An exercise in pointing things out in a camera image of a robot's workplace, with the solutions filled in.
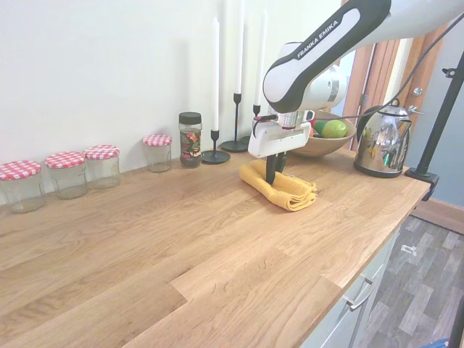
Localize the shiny steel kettle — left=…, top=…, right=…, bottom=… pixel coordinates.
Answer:
left=353, top=104, right=413, bottom=180

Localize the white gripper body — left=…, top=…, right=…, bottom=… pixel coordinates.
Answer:
left=247, top=121, right=312, bottom=160

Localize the medium black candle holder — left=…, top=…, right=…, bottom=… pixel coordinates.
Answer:
left=240, top=104, right=262, bottom=147

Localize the white cabinet under counter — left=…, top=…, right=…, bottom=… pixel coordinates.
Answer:
left=299, top=224, right=404, bottom=348

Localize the spice jar black lid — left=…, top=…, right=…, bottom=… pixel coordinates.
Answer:
left=178, top=112, right=203, bottom=170

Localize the wooden fruit bowl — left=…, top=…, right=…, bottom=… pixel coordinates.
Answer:
left=289, top=117, right=357, bottom=159

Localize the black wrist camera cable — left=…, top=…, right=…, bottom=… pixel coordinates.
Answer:
left=252, top=12, right=464, bottom=138

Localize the green apple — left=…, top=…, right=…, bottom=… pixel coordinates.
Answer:
left=321, top=120, right=349, bottom=140

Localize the glass jar red gingham lid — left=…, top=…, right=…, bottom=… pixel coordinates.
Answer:
left=0, top=159, right=47, bottom=215
left=83, top=144, right=122, bottom=191
left=141, top=133, right=173, bottom=173
left=44, top=151, right=88, bottom=201

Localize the tall black candle holder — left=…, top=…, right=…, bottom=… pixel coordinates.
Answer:
left=220, top=92, right=252, bottom=153

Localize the black Ulanzi clamp stand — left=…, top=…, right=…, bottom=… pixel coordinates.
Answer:
left=405, top=49, right=464, bottom=202

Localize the wooden door frame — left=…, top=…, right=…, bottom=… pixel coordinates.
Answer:
left=342, top=23, right=450, bottom=146

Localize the black stand pole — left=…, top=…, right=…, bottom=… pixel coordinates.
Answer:
left=448, top=318, right=464, bottom=348

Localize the yellow terry cloth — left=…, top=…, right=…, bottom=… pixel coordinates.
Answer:
left=238, top=159, right=320, bottom=212

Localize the short black candle holder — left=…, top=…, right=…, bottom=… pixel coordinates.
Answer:
left=200, top=128, right=232, bottom=165

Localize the tall white taper candle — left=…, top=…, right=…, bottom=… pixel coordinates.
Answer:
left=253, top=8, right=268, bottom=107
left=234, top=0, right=245, bottom=95
left=211, top=15, right=220, bottom=132

